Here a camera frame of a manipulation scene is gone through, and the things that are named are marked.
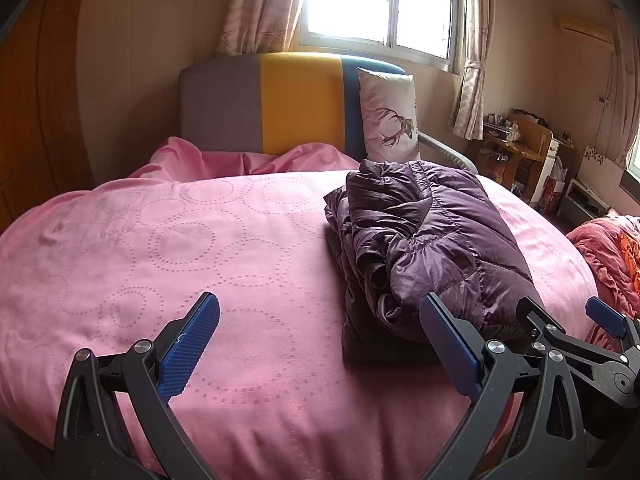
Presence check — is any purple puffer jacket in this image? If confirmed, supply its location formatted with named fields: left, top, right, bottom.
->
left=324, top=160, right=540, bottom=365

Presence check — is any red floral blanket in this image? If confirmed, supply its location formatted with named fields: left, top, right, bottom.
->
left=566, top=214, right=639, bottom=318

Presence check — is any metal bed rail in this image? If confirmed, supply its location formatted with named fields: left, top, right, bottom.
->
left=416, top=131, right=478, bottom=176

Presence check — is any pink curtain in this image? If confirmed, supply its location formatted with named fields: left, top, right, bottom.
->
left=451, top=0, right=496, bottom=141
left=216, top=0, right=303, bottom=56

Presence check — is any wooden wardrobe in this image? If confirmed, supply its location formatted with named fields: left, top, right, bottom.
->
left=1, top=0, right=96, bottom=230

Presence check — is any pink right curtain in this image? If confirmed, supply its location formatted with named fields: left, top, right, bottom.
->
left=451, top=0, right=496, bottom=141

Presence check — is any wooden chair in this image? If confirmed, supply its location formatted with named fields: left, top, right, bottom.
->
left=502, top=114, right=553, bottom=203

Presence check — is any wall air conditioner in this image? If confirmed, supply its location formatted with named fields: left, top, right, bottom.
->
left=560, top=18, right=615, bottom=52

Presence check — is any pink left curtain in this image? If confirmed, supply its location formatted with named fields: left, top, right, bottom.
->
left=216, top=0, right=303, bottom=56

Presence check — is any window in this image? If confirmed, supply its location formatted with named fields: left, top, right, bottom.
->
left=297, top=0, right=460, bottom=72

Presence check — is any deer print pillow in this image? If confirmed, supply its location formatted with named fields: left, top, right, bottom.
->
left=357, top=68, right=421, bottom=162

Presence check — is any pink bed cover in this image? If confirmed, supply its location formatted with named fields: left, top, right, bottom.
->
left=1, top=138, right=597, bottom=479

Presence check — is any wooden desk with clutter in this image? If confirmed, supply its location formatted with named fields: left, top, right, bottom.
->
left=469, top=108, right=576, bottom=208

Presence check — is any grey yellow blue headboard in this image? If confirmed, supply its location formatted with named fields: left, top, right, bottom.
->
left=178, top=52, right=405, bottom=160

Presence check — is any white low cabinet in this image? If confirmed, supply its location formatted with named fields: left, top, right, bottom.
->
left=558, top=179, right=610, bottom=226

